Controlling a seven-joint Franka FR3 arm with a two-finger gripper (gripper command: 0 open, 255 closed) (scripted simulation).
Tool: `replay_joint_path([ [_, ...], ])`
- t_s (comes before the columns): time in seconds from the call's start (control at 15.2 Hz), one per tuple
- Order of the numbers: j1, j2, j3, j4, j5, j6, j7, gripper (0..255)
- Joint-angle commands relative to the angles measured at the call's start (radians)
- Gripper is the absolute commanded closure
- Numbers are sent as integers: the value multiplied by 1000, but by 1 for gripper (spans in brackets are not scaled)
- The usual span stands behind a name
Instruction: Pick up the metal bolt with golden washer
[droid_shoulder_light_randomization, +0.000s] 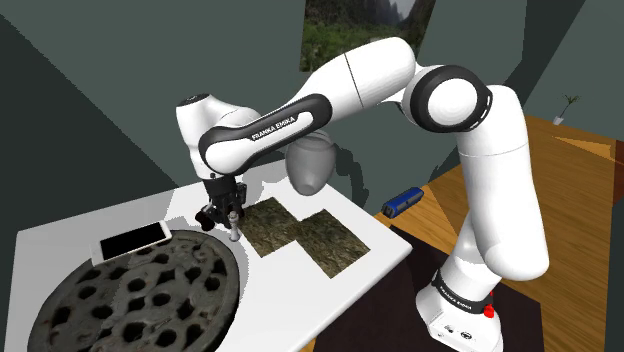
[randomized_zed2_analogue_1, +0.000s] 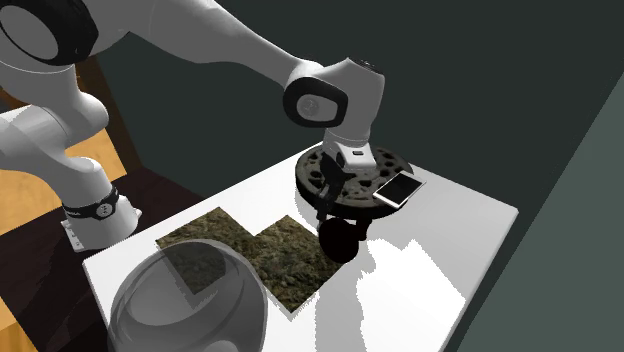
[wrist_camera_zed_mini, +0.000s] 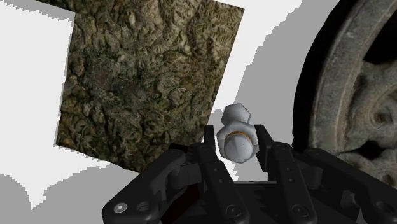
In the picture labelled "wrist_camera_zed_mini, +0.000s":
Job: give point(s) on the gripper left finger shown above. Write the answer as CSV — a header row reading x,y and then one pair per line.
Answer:
x,y
198,173

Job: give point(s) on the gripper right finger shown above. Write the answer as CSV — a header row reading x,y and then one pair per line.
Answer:
x,y
297,173

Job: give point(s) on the grey bolt with nut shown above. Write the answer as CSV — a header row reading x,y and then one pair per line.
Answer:
x,y
238,141

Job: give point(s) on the rusty grey wheel with tyre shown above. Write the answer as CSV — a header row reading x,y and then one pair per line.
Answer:
x,y
350,86

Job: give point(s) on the mossy rock patterned robot stand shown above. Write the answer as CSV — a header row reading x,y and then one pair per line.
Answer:
x,y
145,80

